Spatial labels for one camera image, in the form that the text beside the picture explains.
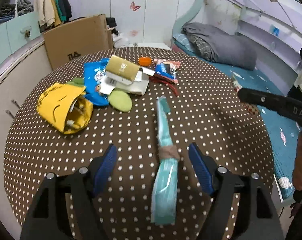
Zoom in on teal toothbrush package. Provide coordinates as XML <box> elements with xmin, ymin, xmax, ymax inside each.
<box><xmin>151</xmin><ymin>96</ymin><xmax>180</xmax><ymax>225</ymax></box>

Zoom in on yellow paper bag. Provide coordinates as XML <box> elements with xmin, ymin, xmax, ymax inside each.
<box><xmin>36</xmin><ymin>83</ymin><xmax>94</xmax><ymax>134</ymax></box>

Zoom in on blue snack bag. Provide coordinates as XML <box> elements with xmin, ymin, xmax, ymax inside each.
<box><xmin>83</xmin><ymin>58</ymin><xmax>109</xmax><ymax>107</ymax></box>

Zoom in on gold white box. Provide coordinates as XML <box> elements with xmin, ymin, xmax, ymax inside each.
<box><xmin>99</xmin><ymin>55</ymin><xmax>155</xmax><ymax>95</ymax></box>

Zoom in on pink blue snack wrapper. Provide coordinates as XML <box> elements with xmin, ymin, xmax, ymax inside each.
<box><xmin>154</xmin><ymin>59</ymin><xmax>181</xmax><ymax>83</ymax></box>

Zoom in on teal bed mattress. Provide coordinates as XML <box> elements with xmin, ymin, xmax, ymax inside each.
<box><xmin>172</xmin><ymin>33</ymin><xmax>302</xmax><ymax>201</ymax></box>

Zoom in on folded grey blanket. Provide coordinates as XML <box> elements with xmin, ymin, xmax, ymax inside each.
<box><xmin>182</xmin><ymin>23</ymin><xmax>258</xmax><ymax>70</ymax></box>

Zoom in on green felt leaf coaster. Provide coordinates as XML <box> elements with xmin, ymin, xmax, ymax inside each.
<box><xmin>66</xmin><ymin>77</ymin><xmax>133</xmax><ymax>112</ymax></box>

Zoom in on brown polka dot tablecloth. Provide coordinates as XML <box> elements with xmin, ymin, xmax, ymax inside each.
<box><xmin>4</xmin><ymin>48</ymin><xmax>274</xmax><ymax>239</ymax></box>

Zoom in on plaid pillow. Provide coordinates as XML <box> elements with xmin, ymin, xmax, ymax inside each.
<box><xmin>189</xmin><ymin>35</ymin><xmax>214</xmax><ymax>61</ymax></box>

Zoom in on large brown cardboard box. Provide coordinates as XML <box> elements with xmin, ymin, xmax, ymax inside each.
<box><xmin>43</xmin><ymin>14</ymin><xmax>112</xmax><ymax>69</ymax></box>

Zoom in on white plastic bag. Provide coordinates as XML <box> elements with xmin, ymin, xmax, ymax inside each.
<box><xmin>112</xmin><ymin>33</ymin><xmax>130</xmax><ymax>48</ymax></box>

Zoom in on teal drawer cabinet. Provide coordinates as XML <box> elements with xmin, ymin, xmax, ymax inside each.
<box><xmin>0</xmin><ymin>11</ymin><xmax>40</xmax><ymax>65</ymax></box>

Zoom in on hanging jackets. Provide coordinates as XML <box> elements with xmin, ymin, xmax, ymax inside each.
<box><xmin>36</xmin><ymin>0</ymin><xmax>72</xmax><ymax>32</ymax></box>

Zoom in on white wall shelf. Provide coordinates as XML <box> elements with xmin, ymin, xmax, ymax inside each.
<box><xmin>236</xmin><ymin>7</ymin><xmax>302</xmax><ymax>74</ymax></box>

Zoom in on red string strip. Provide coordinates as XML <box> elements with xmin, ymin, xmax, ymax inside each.
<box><xmin>149</xmin><ymin>75</ymin><xmax>179</xmax><ymax>96</ymax></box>

